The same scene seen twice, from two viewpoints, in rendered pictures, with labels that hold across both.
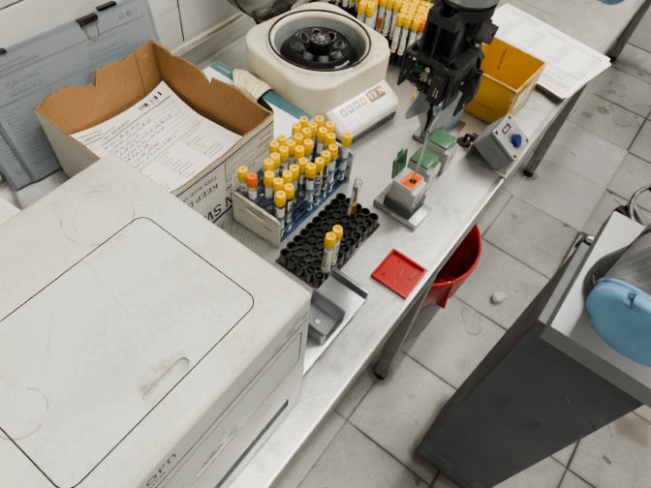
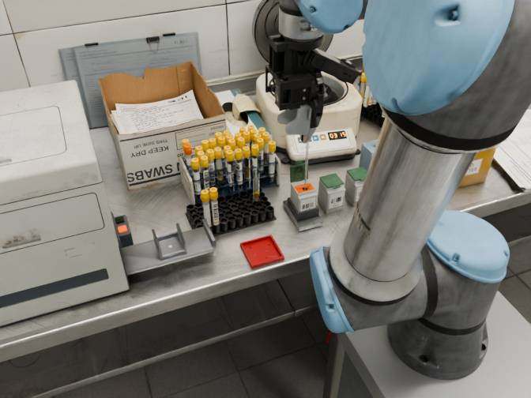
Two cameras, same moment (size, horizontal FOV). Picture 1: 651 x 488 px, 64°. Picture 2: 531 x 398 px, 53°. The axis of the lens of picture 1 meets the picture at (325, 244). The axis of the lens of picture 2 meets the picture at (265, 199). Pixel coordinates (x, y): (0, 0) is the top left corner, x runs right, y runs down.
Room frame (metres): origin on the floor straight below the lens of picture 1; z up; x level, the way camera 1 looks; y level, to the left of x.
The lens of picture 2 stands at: (-0.12, -0.58, 1.63)
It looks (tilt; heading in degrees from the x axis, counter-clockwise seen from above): 40 degrees down; 38
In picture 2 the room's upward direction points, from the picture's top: straight up
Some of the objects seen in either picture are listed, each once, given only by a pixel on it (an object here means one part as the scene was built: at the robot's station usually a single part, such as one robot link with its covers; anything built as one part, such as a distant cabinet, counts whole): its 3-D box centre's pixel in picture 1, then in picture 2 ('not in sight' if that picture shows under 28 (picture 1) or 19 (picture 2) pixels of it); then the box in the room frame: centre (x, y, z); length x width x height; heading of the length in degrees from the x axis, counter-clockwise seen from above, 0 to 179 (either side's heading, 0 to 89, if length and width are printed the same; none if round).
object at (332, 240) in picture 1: (332, 222); (229, 196); (0.50, -0.01, 0.93); 0.17 x 0.09 x 0.11; 150
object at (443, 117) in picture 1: (439, 117); (299, 126); (0.57, -0.13, 1.12); 0.06 x 0.03 x 0.09; 148
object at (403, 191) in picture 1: (406, 192); (303, 199); (0.60, -0.13, 0.92); 0.05 x 0.04 x 0.06; 58
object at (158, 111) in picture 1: (164, 144); (162, 122); (0.60, 0.29, 0.95); 0.29 x 0.25 x 0.15; 59
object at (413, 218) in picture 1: (403, 202); (303, 209); (0.60, -0.13, 0.89); 0.09 x 0.05 x 0.04; 58
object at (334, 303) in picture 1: (307, 331); (158, 248); (0.32, 0.01, 0.92); 0.21 x 0.07 x 0.05; 149
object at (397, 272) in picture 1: (399, 273); (261, 251); (0.46, -0.13, 0.88); 0.07 x 0.07 x 0.01; 59
